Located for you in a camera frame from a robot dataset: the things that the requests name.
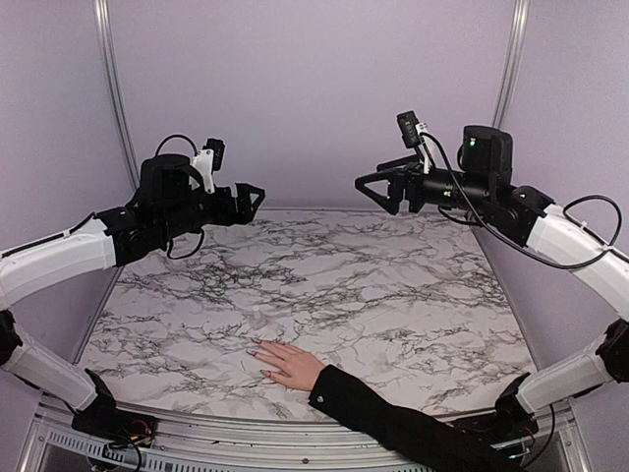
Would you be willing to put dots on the right aluminium frame post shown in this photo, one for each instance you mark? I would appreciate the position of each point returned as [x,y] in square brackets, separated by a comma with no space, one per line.
[512,62]

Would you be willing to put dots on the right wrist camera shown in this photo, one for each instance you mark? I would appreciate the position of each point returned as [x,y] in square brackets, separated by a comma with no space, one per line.
[412,130]

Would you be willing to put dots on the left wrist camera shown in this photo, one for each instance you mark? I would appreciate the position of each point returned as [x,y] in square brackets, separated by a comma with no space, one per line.
[205,163]

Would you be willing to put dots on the left aluminium frame post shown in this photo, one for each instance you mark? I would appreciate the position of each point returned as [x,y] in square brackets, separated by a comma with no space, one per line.
[107,50]

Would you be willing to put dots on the aluminium frame post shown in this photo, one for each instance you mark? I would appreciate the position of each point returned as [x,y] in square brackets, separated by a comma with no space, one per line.
[107,50]
[512,62]

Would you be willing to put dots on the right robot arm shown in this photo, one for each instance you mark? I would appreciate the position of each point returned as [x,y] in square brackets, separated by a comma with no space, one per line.
[530,222]

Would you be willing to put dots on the person's bare hand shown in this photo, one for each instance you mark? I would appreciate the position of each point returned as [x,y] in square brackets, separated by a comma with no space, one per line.
[288,365]

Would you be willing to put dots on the front aluminium rail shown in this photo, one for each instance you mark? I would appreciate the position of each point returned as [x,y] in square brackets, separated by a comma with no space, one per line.
[190,442]

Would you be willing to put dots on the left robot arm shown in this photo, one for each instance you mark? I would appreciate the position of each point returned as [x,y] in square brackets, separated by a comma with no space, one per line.
[176,196]

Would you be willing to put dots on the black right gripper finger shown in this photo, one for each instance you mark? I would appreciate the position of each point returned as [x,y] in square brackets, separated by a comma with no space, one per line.
[402,164]
[391,200]

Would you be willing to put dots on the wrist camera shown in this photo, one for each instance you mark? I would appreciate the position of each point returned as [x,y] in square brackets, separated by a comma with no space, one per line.
[205,163]
[412,130]

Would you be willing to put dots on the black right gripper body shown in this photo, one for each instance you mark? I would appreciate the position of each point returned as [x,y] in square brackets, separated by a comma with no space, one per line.
[417,196]

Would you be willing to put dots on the black sleeved forearm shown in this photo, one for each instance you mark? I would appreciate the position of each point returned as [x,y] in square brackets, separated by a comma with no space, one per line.
[411,433]

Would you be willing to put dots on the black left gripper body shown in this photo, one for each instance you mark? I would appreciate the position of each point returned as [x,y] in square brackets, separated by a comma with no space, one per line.
[223,214]

